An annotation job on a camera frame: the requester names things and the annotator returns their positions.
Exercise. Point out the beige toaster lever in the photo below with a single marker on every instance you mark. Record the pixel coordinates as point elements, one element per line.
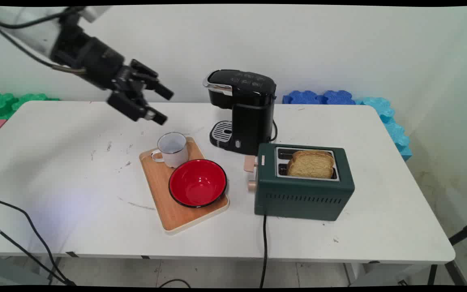
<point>250,163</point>

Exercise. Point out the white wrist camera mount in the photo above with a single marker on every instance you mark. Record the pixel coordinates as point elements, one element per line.
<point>93,12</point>

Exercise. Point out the black tripod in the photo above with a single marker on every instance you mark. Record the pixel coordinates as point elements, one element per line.
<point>460,239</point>

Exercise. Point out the wooden serving tray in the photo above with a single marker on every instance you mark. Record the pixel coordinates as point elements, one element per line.
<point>164,194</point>

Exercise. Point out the white enamel mug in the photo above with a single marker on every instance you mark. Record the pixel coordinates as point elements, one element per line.
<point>172,150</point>

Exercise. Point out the red bowl black rim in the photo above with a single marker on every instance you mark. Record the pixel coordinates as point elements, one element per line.
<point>198,183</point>

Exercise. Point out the toast bread slice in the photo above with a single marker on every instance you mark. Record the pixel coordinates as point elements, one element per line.
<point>310,164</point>

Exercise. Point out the dark green toaster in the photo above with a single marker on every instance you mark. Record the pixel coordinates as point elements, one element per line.
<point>302,194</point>

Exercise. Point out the green foam mat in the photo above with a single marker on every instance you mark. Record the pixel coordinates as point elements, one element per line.
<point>6,103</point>

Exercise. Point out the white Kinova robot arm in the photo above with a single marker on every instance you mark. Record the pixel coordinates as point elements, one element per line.
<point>35,34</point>

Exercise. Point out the light blue foam mat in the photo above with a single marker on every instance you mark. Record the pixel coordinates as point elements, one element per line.
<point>391,125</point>

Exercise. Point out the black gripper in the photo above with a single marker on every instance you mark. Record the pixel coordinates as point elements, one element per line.
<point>99,61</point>

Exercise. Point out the black coffee machine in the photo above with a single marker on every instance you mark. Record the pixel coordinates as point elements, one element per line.
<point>249,113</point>

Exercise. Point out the dark blue foam mat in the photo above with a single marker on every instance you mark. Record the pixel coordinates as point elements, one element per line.
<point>318,97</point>

